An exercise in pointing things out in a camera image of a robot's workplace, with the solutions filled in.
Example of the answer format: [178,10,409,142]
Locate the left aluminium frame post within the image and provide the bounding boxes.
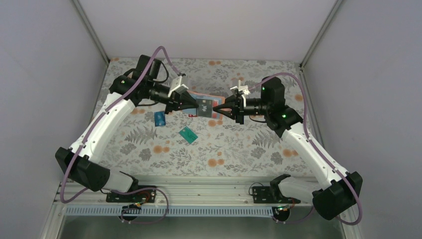
[71,0,110,65]

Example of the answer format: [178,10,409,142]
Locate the black credit card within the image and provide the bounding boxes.
[196,99,213,118]

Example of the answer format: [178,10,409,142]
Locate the blue credit card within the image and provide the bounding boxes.
[154,111,166,127]

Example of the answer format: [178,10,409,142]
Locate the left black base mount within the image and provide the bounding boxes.
[101,176,157,215]

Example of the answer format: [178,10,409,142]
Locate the floral patterned table mat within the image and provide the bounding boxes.
[99,58,312,177]

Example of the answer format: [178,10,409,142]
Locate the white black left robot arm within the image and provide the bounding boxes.
[55,55,200,202]

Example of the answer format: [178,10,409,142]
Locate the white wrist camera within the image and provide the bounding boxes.
[230,80,250,104]
[167,74,189,97]

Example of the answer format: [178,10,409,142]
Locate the pink leather card holder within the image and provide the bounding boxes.
[182,91,225,120]

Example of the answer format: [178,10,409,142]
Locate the teal credit card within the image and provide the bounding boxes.
[179,126,198,144]

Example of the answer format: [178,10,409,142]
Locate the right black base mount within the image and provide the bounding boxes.
[248,174,301,222]

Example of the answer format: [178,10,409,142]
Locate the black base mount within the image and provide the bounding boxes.
[101,176,157,215]
[248,174,301,222]

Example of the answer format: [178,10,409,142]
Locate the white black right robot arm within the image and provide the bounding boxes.
[225,77,363,226]

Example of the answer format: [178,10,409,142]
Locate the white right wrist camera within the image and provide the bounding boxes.
[230,80,250,104]

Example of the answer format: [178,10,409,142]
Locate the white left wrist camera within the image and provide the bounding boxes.
[167,74,189,97]

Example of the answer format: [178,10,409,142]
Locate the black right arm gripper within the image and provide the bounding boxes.
[213,95,270,124]

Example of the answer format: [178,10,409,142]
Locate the aluminium frame post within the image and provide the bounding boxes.
[299,0,344,69]
[71,0,110,65]

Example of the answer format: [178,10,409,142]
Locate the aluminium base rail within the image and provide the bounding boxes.
[52,176,310,219]

